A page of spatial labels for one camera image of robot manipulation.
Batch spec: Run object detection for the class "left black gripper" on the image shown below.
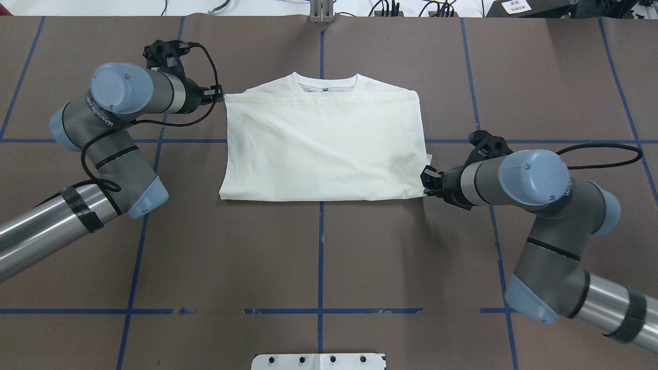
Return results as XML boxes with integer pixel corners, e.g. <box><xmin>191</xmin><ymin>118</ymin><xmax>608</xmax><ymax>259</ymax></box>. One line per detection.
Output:
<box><xmin>182</xmin><ymin>80</ymin><xmax>224</xmax><ymax>114</ymax></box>

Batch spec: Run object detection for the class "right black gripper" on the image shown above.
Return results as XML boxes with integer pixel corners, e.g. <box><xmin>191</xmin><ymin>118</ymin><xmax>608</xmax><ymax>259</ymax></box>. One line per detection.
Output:
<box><xmin>421</xmin><ymin>166</ymin><xmax>474</xmax><ymax>210</ymax></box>

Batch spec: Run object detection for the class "cream long sleeve cat shirt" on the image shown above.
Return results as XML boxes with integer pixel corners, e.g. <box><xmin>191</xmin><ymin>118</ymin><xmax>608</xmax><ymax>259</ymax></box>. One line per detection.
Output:
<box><xmin>218</xmin><ymin>73</ymin><xmax>431</xmax><ymax>202</ymax></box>

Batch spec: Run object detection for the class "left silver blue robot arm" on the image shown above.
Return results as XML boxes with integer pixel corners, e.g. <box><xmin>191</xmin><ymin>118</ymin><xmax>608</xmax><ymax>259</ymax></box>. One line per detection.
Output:
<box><xmin>1</xmin><ymin>63</ymin><xmax>223</xmax><ymax>281</ymax></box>

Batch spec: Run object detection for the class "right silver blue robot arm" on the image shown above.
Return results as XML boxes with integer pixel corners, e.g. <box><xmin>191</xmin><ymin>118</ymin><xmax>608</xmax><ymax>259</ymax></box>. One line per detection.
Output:
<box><xmin>420</xmin><ymin>149</ymin><xmax>657</xmax><ymax>354</ymax></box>

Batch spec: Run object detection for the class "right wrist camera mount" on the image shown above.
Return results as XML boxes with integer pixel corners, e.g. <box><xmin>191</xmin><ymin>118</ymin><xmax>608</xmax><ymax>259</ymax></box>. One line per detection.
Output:
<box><xmin>464</xmin><ymin>129</ymin><xmax>513</xmax><ymax>166</ymax></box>

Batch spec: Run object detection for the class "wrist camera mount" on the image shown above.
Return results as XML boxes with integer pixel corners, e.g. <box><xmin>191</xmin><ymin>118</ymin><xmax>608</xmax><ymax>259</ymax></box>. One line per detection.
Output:
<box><xmin>142</xmin><ymin>40</ymin><xmax>191</xmax><ymax>79</ymax></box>
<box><xmin>464</xmin><ymin>129</ymin><xmax>513</xmax><ymax>166</ymax></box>

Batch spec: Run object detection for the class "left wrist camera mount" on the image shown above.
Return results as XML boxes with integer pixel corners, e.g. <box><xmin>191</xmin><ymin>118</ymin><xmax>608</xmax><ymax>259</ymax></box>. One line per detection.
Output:
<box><xmin>142</xmin><ymin>40</ymin><xmax>191</xmax><ymax>79</ymax></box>

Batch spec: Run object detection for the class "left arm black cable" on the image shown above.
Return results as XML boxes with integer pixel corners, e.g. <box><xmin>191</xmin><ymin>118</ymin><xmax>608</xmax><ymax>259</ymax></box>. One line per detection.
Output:
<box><xmin>80</xmin><ymin>42</ymin><xmax>223</xmax><ymax>193</ymax></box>

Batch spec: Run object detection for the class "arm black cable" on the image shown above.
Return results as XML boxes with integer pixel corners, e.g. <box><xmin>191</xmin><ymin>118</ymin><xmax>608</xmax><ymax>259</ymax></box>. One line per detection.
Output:
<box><xmin>555</xmin><ymin>143</ymin><xmax>643</xmax><ymax>170</ymax></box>
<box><xmin>80</xmin><ymin>42</ymin><xmax>223</xmax><ymax>193</ymax></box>

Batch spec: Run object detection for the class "aluminium frame post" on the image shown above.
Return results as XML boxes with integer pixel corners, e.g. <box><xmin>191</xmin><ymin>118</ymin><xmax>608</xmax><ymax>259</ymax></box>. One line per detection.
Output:
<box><xmin>308</xmin><ymin>0</ymin><xmax>335</xmax><ymax>24</ymax></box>

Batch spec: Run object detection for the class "white pedestal column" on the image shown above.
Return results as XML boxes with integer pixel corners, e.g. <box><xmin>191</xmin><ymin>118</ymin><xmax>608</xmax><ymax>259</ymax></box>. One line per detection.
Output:
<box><xmin>251</xmin><ymin>352</ymin><xmax>388</xmax><ymax>369</ymax></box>

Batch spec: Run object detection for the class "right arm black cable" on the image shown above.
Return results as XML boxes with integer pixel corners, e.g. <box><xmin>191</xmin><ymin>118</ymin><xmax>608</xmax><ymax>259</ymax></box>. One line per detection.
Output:
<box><xmin>555</xmin><ymin>143</ymin><xmax>643</xmax><ymax>170</ymax></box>

